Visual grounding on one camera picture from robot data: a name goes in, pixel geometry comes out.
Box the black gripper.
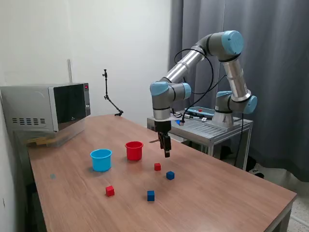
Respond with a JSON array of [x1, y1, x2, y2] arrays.
[[154, 120, 172, 159]]

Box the red plastic bin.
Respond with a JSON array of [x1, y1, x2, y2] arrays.
[[125, 141, 144, 161]]

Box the blue plastic bin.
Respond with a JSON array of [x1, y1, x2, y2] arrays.
[[90, 148, 113, 173]]

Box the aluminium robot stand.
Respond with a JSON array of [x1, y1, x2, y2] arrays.
[[147, 113, 253, 171]]

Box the blue teach pendant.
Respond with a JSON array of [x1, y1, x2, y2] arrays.
[[184, 107, 216, 119]]

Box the black white shoes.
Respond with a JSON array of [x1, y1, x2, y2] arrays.
[[246, 156, 266, 179]]

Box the wooden block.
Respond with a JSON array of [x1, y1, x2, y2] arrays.
[[23, 136, 57, 147]]

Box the grey curtain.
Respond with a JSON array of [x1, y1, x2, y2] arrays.
[[168, 0, 309, 183]]

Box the silver microwave oven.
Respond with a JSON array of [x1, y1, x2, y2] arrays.
[[0, 83, 91, 133]]

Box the black cable with metal plug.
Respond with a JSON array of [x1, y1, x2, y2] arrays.
[[172, 111, 195, 119]]

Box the black power cable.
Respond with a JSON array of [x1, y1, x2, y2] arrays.
[[232, 113, 244, 166]]

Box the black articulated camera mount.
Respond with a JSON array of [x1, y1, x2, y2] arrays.
[[101, 69, 124, 117]]

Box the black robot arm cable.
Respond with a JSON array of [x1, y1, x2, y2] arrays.
[[174, 48, 229, 121]]

